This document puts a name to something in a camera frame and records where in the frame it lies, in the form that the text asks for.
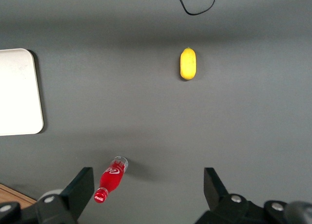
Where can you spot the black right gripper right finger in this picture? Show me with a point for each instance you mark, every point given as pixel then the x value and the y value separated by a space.
pixel 217 199

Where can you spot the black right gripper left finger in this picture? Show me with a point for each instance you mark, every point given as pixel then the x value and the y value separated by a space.
pixel 78 192

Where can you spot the white rectangular tray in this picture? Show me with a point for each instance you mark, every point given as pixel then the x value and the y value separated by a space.
pixel 17 92

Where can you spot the red cola bottle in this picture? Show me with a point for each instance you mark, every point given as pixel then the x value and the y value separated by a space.
pixel 111 180

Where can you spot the wooden drawer cabinet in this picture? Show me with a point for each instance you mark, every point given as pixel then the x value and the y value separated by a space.
pixel 9 196

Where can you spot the yellow lemon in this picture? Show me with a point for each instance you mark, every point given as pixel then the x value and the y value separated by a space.
pixel 188 64

